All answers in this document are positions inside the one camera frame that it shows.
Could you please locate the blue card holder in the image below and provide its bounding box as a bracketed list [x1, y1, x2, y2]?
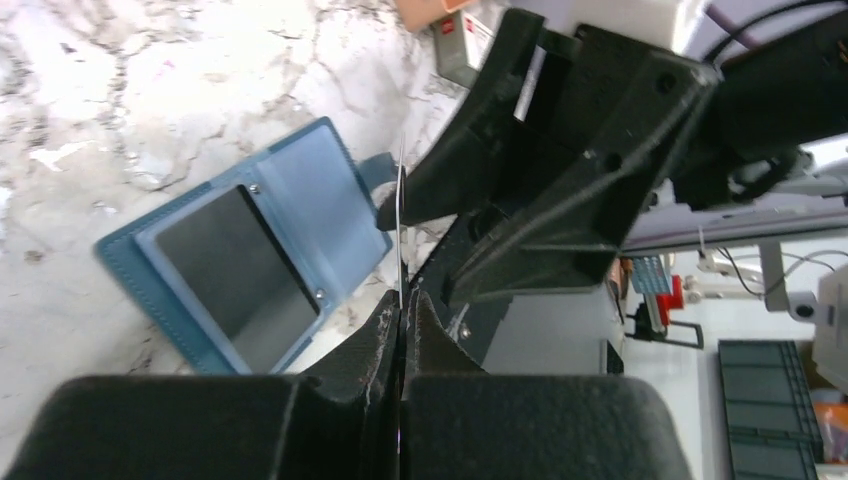
[95, 117, 397, 374]

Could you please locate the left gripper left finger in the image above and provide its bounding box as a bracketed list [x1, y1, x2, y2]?
[7, 291, 401, 479]

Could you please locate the black credit card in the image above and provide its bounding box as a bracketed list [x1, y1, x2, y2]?
[395, 133, 408, 311]
[139, 185, 319, 373]

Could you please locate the white red box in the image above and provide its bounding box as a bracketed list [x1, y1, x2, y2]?
[431, 10, 494, 88]

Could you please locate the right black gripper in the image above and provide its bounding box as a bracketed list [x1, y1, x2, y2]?
[376, 8, 720, 304]

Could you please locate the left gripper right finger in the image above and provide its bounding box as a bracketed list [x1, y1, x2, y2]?
[399, 290, 691, 479]

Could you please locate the orange file organizer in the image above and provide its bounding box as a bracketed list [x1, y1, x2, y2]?
[394, 0, 475, 33]

